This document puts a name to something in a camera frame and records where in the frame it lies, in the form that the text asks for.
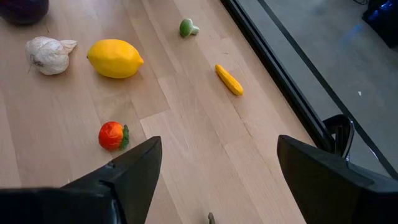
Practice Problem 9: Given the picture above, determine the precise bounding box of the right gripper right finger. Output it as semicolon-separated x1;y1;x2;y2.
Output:
276;134;398;224

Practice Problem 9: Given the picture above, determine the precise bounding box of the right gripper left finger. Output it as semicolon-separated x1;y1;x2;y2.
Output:
62;136;164;224

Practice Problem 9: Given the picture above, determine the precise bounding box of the small red tomato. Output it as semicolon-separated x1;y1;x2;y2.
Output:
98;121;131;152

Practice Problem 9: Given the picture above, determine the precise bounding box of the yellow lemon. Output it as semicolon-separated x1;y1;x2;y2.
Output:
86;39;145;80

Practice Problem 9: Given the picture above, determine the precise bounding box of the small yellow corn cob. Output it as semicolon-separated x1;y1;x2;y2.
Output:
215;63;244;96

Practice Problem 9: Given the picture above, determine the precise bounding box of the white garlic bulb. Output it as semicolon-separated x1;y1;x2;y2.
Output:
25;35;78;76

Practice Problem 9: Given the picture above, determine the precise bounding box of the small green mushroom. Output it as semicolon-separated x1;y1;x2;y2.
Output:
179;18;200;39

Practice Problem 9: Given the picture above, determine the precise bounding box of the dark box with blue light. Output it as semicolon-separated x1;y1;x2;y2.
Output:
361;0;398;49

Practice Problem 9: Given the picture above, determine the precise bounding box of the purple eggplant ball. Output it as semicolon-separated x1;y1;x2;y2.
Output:
0;0;50;26

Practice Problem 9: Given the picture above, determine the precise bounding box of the black frame hook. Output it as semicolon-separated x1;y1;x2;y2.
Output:
322;114;356;160

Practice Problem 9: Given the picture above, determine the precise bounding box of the black metal table frame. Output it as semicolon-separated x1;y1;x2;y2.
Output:
220;0;398;181

